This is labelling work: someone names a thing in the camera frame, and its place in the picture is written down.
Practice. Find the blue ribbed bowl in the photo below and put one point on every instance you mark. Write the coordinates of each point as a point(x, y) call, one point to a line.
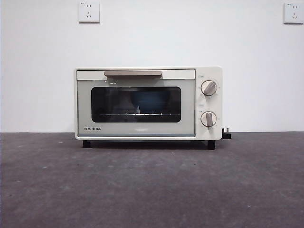
point(149, 101)

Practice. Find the white Toshiba toaster oven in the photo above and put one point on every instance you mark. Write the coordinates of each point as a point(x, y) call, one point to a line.
point(209, 104)

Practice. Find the black oven power plug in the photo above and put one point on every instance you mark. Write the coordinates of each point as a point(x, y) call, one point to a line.
point(226, 135)

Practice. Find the beige timer knob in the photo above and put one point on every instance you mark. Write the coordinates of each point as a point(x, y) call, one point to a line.
point(208, 118)

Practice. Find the beige temperature knob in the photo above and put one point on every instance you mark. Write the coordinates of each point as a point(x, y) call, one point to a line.
point(209, 88)

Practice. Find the white wall socket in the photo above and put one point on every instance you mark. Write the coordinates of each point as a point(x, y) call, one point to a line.
point(294, 13)
point(89, 12)

